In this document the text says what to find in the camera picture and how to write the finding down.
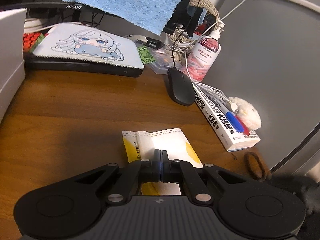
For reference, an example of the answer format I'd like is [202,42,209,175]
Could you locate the white cardboard box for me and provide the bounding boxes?
[0,8,27,123]

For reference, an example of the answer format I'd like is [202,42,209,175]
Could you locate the brown hair tie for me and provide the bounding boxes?
[244,152,272,182]

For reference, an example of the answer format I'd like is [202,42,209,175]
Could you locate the black computer mouse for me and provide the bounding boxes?
[167,67,196,106]

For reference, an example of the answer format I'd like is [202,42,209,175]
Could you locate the black clip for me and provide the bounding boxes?
[146,37,165,50]

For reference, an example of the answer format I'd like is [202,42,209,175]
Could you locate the woven rope basket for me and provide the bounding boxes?
[167,0,219,61]

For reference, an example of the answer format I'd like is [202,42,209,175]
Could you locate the blue marker pen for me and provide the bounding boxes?
[212,97,245,133]

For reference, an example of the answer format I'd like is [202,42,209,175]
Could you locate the white fluffy plush ball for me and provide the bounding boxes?
[229,96,262,130]

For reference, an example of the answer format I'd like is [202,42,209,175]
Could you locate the white yellow shopping bag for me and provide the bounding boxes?
[122,128,203,196]

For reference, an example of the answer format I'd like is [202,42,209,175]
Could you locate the green leaf print packet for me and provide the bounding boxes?
[137,45,156,64]

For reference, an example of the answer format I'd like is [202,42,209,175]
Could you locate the black white paperback book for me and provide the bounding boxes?
[192,81,261,152]

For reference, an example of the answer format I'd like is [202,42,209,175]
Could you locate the red marker pen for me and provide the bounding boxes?
[236,115,250,136]

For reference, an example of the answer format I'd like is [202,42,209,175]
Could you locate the pink white pump bottle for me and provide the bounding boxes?
[187,22,225,82]

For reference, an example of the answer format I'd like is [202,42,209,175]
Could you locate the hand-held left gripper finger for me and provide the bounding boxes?
[72,149,161,205]
[161,150,248,205]

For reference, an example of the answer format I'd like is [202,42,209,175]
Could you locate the black flat box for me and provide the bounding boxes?
[24,56,145,78]

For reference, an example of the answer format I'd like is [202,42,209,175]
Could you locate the black mouse cable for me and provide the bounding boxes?
[172,0,208,68]

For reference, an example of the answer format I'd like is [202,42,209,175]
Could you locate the cartoon girl printed pouch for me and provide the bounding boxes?
[33,22,145,70]

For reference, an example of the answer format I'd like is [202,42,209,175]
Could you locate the clear plastic bag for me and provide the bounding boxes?
[146,49,188,75]

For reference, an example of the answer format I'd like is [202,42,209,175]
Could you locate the red orange brick flowers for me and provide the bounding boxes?
[23,32,49,53]

